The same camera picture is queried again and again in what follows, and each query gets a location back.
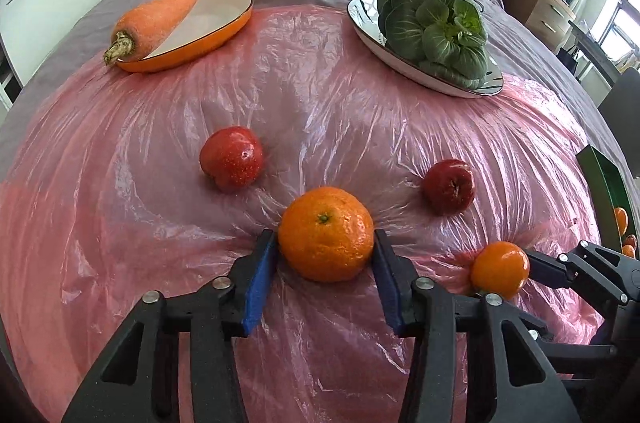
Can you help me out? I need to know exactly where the grey office chair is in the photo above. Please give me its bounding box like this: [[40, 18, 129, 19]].
[[599, 68, 640, 178]]

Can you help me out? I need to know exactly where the pink plastic sheet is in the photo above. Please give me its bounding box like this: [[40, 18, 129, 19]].
[[1, 6, 599, 422]]

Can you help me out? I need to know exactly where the small red apple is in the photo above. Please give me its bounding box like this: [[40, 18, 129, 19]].
[[624, 235, 637, 249]]

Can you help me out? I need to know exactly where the orange oval dish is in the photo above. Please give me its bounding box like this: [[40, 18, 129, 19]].
[[116, 0, 254, 73]]

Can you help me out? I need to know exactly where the orange mandarin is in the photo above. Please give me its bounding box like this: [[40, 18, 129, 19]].
[[614, 206, 628, 237], [471, 241, 530, 299], [622, 244, 636, 258]]

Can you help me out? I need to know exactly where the orange carrot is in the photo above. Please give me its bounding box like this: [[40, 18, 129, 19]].
[[103, 0, 198, 66]]

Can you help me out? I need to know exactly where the white oval plate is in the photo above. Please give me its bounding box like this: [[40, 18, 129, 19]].
[[347, 0, 505, 99]]

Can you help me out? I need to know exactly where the large orange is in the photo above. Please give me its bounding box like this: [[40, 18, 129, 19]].
[[278, 187, 374, 283]]

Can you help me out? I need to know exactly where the green bok choy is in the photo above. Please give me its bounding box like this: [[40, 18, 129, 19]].
[[376, 0, 488, 90]]

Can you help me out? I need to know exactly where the wooden drawer cabinet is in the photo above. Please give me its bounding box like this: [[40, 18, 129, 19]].
[[503, 0, 575, 53]]

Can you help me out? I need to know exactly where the green rectangular tray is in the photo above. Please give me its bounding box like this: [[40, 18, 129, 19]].
[[577, 144, 638, 253]]

